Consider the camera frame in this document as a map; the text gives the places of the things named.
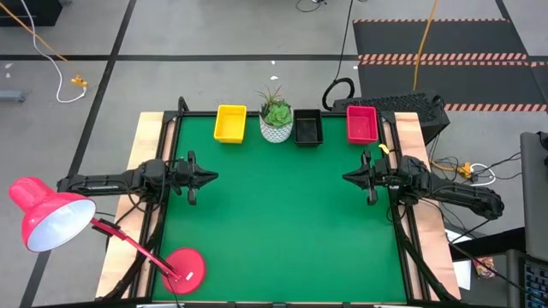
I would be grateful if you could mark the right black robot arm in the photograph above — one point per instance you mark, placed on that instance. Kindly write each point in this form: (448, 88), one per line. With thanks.
(462, 192)

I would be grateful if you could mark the black cabinet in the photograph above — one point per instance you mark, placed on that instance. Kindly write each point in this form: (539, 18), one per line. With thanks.
(30, 10)

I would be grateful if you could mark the black plastic slotted basket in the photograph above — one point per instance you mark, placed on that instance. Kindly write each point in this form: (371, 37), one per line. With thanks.
(308, 127)

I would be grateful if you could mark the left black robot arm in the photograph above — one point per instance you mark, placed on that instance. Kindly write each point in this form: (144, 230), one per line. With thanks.
(107, 181)

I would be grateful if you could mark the black floor mat orange stripes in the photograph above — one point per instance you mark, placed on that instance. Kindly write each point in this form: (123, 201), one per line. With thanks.
(436, 38)

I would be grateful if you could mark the succulent in patterned white pot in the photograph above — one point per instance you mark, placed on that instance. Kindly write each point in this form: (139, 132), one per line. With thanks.
(277, 120)

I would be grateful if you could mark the grey floor box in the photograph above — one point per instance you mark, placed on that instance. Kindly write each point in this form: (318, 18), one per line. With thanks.
(10, 95)

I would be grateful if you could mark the wooden table side board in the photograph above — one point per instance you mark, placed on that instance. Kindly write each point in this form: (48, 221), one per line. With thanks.
(143, 137)
(409, 132)

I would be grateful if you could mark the yellow power plug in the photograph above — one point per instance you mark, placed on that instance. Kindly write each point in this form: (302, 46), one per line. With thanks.
(465, 169)

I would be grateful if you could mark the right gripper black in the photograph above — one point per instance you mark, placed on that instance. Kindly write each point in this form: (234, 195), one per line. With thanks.
(381, 175)

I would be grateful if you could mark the white paper sheet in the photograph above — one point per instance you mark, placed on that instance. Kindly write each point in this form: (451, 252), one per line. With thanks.
(462, 274)

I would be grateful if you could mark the red plastic basket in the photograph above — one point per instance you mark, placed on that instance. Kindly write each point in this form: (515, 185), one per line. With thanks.
(362, 125)

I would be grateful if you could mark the black table frame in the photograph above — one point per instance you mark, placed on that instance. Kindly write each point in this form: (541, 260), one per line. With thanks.
(201, 114)

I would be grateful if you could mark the grey laptop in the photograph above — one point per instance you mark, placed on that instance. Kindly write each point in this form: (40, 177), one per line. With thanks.
(535, 192)

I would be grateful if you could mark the backlit keyboard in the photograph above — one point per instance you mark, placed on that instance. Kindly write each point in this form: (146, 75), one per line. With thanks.
(537, 282)

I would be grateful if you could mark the red desk lamp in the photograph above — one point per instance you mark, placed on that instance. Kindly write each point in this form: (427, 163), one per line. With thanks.
(43, 205)

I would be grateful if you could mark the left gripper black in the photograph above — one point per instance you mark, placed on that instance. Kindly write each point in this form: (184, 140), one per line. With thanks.
(192, 175)

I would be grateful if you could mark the yellow plastic slotted basket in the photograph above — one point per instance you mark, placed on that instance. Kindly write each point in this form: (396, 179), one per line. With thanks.
(231, 124)

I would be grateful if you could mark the colourful printed packet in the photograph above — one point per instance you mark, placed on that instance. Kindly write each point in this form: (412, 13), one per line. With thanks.
(484, 267)

